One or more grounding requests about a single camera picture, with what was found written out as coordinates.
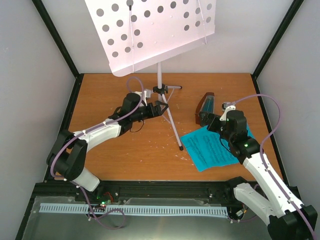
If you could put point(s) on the brown wooden metronome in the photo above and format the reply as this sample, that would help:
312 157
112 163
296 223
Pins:
197 120

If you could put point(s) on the light blue slotted cable duct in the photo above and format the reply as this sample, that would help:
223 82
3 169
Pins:
135 210

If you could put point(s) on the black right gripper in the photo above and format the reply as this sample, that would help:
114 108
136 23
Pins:
211 127

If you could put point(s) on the black frame post right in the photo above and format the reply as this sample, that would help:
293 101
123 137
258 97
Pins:
279 33

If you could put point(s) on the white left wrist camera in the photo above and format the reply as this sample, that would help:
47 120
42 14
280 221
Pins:
145 95

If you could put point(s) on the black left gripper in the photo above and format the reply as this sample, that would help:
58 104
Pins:
157 109

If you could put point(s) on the blue sheet music page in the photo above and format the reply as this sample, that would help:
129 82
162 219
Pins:
207 150

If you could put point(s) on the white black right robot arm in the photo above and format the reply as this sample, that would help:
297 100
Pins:
284 214

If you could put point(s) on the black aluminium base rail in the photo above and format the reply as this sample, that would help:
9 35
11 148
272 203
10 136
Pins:
212 192

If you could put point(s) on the black frame post left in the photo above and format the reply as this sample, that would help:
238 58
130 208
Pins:
55 37

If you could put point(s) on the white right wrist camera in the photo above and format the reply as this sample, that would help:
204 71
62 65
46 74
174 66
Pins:
226 107

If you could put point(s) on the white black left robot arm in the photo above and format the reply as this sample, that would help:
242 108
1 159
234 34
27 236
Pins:
68 154

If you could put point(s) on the clear plastic metronome cover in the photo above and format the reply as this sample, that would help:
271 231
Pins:
208 104

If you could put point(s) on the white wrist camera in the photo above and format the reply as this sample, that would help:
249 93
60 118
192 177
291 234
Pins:
226 107
145 95

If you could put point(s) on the black frame post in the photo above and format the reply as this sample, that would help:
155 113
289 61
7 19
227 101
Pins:
55 37
279 33

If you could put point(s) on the white tripod music stand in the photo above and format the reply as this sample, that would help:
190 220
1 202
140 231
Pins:
136 34

